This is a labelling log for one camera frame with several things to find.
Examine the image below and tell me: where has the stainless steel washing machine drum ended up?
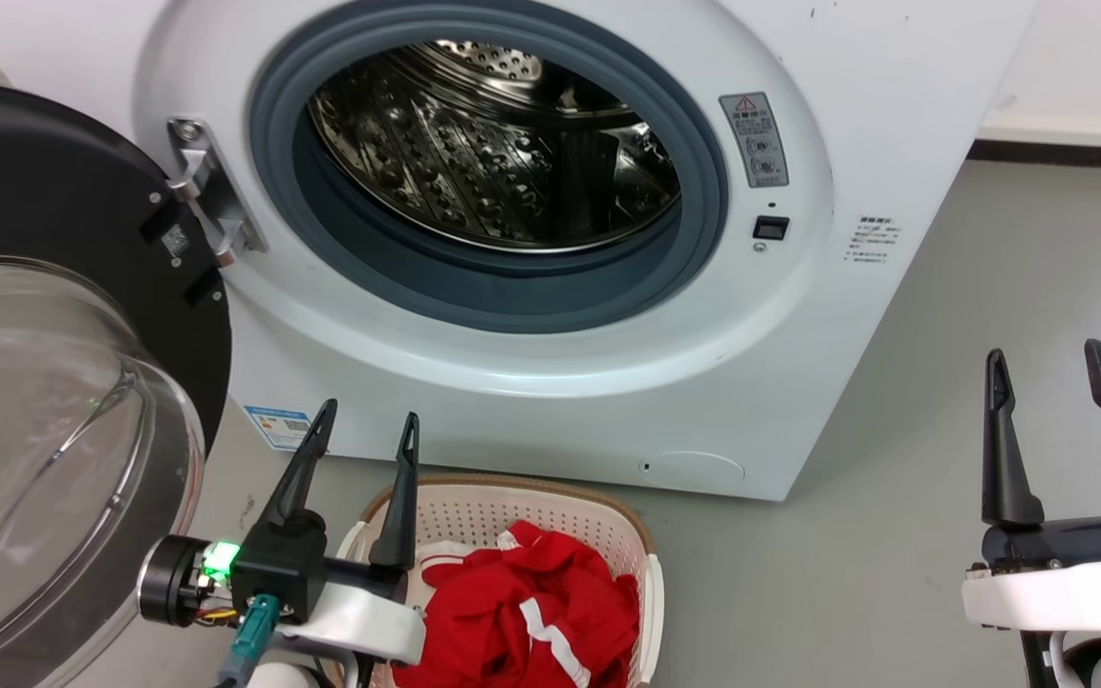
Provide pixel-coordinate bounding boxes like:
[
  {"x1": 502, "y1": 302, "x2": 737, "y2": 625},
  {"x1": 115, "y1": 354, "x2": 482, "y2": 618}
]
[{"x1": 307, "y1": 38, "x2": 683, "y2": 254}]

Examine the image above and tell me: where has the small text label sticker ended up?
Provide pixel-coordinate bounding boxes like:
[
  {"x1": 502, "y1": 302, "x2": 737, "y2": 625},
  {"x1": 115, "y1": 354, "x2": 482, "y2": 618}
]
[{"x1": 845, "y1": 216, "x2": 903, "y2": 266}]

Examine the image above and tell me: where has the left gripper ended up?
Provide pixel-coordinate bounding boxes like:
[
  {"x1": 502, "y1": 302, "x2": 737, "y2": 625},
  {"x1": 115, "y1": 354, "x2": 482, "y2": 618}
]
[{"x1": 138, "y1": 399, "x2": 427, "y2": 665}]

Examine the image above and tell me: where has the red garment with white stripes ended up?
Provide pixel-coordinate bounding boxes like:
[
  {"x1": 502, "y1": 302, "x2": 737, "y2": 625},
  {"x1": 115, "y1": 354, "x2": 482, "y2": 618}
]
[{"x1": 393, "y1": 521, "x2": 642, "y2": 688}]

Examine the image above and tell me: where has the black washer door glass bowl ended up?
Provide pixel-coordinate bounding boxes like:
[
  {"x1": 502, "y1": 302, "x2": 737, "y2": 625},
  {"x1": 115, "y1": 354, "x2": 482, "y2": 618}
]
[{"x1": 0, "y1": 79, "x2": 233, "y2": 688}]

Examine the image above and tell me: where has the grey warning label sticker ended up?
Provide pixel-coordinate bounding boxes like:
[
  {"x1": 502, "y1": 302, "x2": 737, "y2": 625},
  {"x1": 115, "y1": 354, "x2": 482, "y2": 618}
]
[{"x1": 719, "y1": 92, "x2": 790, "y2": 189}]

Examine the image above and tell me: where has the blue energy label sticker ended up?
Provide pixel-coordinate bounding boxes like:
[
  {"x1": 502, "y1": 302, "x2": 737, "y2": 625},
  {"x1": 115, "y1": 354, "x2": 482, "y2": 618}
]
[{"x1": 245, "y1": 405, "x2": 313, "y2": 452}]

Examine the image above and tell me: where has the white front-load washing machine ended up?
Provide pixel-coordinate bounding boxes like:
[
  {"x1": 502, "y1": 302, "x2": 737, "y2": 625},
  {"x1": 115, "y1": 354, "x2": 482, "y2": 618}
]
[{"x1": 0, "y1": 0, "x2": 1039, "y2": 503}]

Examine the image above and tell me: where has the silver metal door hinge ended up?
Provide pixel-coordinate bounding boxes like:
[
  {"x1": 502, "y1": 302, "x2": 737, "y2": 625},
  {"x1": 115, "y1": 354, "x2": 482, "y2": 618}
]
[{"x1": 166, "y1": 117, "x2": 270, "y2": 269}]

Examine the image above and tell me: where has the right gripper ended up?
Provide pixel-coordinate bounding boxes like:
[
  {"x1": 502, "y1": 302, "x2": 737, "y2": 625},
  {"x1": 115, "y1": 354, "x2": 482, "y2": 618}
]
[{"x1": 961, "y1": 339, "x2": 1101, "y2": 632}]

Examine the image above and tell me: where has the grey rubber door gasket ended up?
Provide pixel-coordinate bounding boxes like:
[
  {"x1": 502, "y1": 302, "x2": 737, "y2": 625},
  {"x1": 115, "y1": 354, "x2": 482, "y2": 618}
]
[{"x1": 249, "y1": 8, "x2": 730, "y2": 335}]

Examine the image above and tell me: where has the teal cable connector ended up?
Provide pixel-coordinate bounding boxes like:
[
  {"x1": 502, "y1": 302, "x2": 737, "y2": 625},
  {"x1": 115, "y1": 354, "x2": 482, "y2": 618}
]
[{"x1": 216, "y1": 592, "x2": 281, "y2": 688}]

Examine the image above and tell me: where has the round white filter cover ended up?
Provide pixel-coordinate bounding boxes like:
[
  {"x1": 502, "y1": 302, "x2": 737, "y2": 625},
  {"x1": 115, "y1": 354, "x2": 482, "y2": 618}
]
[{"x1": 639, "y1": 451, "x2": 745, "y2": 496}]

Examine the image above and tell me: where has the white and black baseboard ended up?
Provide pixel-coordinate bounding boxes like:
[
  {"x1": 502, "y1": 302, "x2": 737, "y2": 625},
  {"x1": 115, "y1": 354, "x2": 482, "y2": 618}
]
[{"x1": 969, "y1": 115, "x2": 1101, "y2": 171}]

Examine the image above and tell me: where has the cream perforated laundry basket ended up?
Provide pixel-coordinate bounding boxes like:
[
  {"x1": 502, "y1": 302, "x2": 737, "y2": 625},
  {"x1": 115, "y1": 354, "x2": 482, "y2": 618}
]
[{"x1": 335, "y1": 473, "x2": 664, "y2": 688}]

